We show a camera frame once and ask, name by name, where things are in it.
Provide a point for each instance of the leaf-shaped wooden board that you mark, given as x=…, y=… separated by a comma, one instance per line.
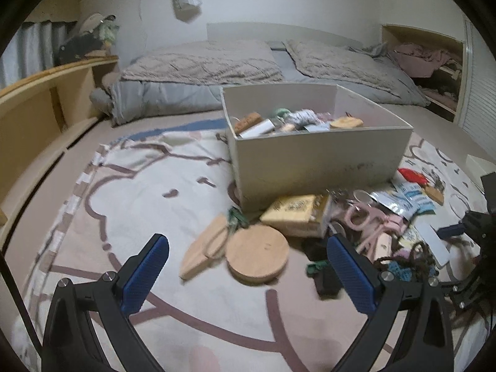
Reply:
x=201, y=255

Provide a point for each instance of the green clip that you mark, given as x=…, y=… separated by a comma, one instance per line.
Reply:
x=317, y=266
x=237, y=217

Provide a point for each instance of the cardboard valance with drawings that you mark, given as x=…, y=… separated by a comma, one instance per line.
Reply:
x=50, y=6

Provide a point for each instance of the slim white box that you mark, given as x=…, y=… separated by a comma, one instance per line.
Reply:
x=257, y=128

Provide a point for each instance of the red packet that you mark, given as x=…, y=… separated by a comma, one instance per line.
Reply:
x=412, y=174

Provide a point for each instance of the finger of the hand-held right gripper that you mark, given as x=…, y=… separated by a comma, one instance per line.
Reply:
x=450, y=230

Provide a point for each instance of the white shoe box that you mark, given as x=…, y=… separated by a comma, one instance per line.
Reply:
x=310, y=162

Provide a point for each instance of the white louvre door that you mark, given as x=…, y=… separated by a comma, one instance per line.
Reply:
x=478, y=93

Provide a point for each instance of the metal key clips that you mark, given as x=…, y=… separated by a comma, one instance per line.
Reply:
x=434, y=176

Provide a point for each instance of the wooden shelf unit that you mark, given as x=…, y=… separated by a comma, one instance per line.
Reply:
x=31, y=100

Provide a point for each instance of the printed blanket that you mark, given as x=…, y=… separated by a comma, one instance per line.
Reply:
x=155, y=186

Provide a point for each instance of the green white plush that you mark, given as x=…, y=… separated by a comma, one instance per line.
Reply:
x=108, y=33

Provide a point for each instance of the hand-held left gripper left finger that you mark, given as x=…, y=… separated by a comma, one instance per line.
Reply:
x=145, y=275

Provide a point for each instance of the oval wooden box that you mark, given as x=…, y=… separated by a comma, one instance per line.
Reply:
x=346, y=123

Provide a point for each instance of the white card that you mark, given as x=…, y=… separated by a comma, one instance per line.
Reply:
x=434, y=242

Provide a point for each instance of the dark crocheted pouch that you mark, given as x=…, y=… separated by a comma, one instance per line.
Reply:
x=403, y=265

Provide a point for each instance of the wooden tag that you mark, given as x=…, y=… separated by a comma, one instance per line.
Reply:
x=434, y=194

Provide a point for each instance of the green tape roll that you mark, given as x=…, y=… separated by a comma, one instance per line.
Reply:
x=282, y=113

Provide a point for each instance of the beige quilted pillow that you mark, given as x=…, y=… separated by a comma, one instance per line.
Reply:
x=205, y=64
x=348, y=62

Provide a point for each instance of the yellow cardboard box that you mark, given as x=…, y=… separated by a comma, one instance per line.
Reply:
x=294, y=211

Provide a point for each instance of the black clip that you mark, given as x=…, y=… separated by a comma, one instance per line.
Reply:
x=327, y=283

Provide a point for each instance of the metal keyring bunch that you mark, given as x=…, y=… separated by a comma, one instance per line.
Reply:
x=341, y=197

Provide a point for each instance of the black bag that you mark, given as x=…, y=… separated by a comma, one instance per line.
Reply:
x=77, y=48

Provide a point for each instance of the round yellow white sticker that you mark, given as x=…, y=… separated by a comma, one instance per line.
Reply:
x=409, y=238

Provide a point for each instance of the wooden closet niche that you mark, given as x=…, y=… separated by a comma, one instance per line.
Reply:
x=387, y=35

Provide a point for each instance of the pink clothes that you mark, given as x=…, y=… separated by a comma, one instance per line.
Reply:
x=422, y=56

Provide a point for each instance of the round wooden lid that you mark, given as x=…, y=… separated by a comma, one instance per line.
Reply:
x=257, y=255

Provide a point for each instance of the white visor cap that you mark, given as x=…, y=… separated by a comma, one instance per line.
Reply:
x=93, y=21

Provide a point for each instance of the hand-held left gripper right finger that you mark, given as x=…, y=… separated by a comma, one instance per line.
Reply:
x=350, y=275

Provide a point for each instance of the grey curtain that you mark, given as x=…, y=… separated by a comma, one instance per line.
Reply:
x=35, y=50

